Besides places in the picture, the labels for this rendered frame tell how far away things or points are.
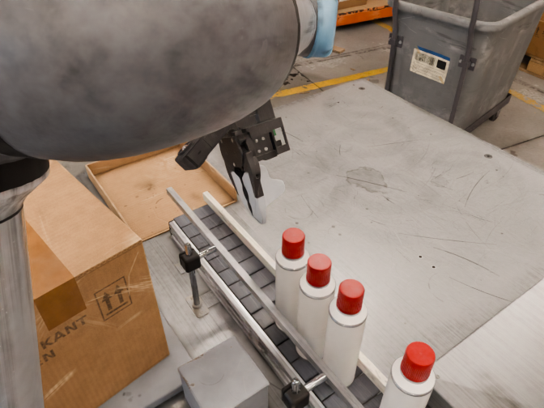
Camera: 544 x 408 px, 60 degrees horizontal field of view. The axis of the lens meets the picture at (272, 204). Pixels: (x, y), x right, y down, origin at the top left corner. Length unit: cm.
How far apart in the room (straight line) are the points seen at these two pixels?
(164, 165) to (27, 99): 109
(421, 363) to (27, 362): 40
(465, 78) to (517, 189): 141
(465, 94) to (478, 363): 201
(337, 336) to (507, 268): 52
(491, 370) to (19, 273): 71
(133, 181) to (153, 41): 106
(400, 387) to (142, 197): 79
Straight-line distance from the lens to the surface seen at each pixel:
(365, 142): 137
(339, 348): 68
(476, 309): 99
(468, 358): 85
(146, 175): 125
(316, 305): 67
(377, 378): 75
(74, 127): 20
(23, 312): 31
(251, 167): 68
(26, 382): 33
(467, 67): 260
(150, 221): 111
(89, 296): 65
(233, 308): 87
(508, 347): 89
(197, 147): 66
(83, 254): 64
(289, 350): 80
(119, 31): 18
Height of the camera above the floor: 155
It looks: 40 degrees down
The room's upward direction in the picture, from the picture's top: straight up
